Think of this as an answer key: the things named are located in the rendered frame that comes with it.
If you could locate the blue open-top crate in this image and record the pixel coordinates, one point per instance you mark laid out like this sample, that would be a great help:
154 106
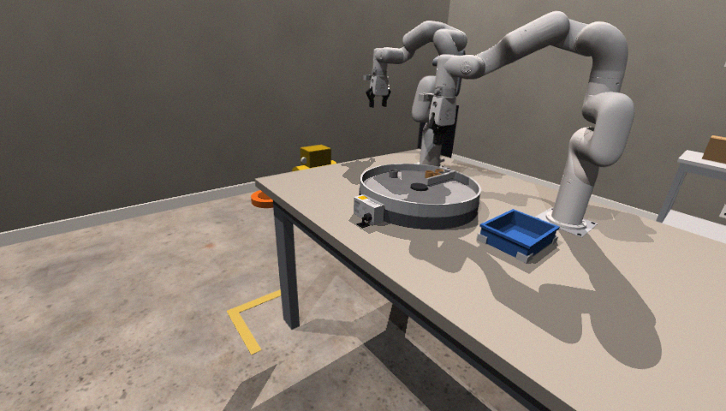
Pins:
523 232

